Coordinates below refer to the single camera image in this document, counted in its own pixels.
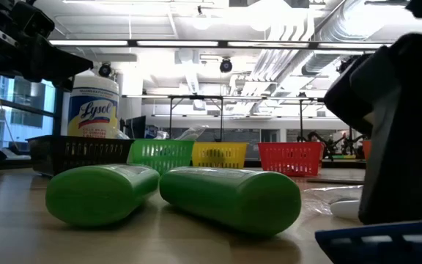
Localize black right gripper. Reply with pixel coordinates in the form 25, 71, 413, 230
323, 21, 422, 224

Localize blue white bagged toothbrush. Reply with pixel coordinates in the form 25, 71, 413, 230
111, 128, 132, 140
176, 125, 209, 142

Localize red white bagged toothbrush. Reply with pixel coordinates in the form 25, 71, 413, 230
302, 185, 364, 221

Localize blue disposable razor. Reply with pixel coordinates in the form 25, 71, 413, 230
314, 219, 422, 264

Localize green shampoo bottle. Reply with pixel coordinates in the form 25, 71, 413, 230
158, 166, 303, 238
45, 164, 160, 227

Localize Lysol wipes canister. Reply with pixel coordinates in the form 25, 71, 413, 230
67, 75, 120, 139

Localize large window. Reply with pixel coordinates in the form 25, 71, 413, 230
0, 71, 65, 158

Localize black plastic basket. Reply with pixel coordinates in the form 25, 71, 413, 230
26, 134, 136, 177

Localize distant black robot arms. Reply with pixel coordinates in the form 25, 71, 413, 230
297, 131, 366, 161

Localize black monitor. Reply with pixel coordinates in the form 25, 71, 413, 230
125, 115, 147, 140

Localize overhead LED light bar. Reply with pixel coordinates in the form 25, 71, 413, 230
48, 37, 393, 51

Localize red plastic basket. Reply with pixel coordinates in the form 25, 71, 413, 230
257, 142, 325, 177

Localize green plastic basket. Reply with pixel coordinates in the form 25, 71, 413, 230
126, 138, 196, 176

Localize round pendant lamp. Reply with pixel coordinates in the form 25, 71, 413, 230
191, 5, 212, 31

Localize yellow plastic basket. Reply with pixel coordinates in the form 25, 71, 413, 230
191, 142, 249, 169

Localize black ceiling camera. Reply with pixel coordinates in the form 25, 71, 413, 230
98, 62, 113, 78

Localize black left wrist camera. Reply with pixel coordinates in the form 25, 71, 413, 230
11, 0, 56, 40

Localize black overhead camera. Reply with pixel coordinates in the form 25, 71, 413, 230
219, 57, 234, 74

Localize distant black station frame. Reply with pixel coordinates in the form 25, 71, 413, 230
166, 94, 325, 142

